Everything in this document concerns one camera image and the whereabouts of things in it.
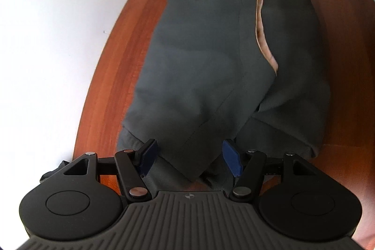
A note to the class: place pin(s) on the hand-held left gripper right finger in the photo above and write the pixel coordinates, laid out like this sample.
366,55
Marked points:
233,157

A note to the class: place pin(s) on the dark garment at table edge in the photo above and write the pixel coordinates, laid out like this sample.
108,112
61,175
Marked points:
55,172

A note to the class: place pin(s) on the dark grey shorts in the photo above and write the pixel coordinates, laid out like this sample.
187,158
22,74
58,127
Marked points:
205,62

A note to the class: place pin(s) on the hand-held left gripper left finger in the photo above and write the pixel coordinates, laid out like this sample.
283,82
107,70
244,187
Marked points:
148,157

